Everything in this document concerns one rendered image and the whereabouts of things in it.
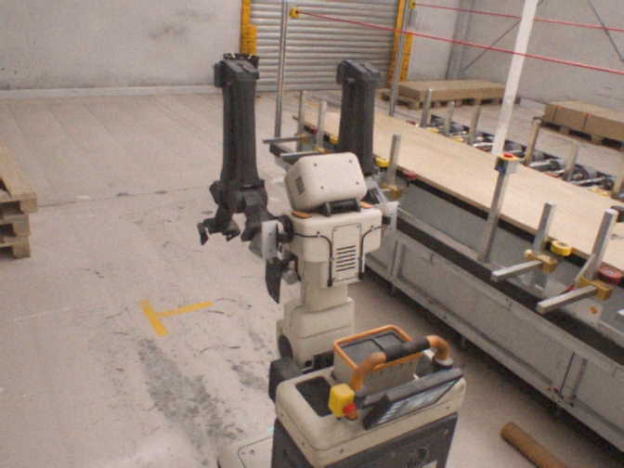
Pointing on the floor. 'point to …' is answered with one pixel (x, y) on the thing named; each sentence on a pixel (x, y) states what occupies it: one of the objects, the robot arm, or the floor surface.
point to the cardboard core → (530, 447)
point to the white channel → (513, 76)
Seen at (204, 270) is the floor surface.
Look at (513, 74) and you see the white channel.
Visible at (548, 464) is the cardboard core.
